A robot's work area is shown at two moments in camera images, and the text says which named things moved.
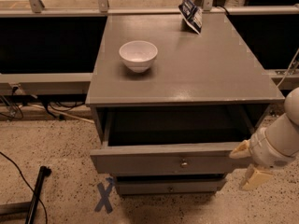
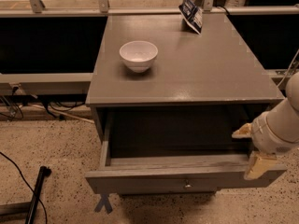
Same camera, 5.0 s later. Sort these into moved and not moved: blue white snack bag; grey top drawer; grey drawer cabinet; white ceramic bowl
Moved: grey top drawer
Not moved: blue white snack bag; grey drawer cabinet; white ceramic bowl
